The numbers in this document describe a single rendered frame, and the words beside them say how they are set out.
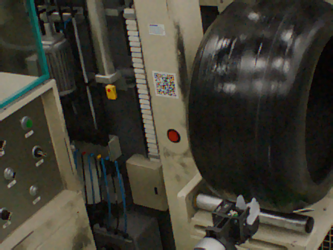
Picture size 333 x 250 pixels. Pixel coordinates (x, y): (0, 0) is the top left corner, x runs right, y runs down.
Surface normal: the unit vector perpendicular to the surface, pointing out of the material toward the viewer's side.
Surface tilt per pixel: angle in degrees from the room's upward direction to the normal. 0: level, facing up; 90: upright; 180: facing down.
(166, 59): 90
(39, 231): 90
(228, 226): 90
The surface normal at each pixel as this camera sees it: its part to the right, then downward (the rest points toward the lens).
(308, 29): 0.34, -0.41
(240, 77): -0.51, -0.18
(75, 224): 0.84, 0.15
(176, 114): -0.54, 0.46
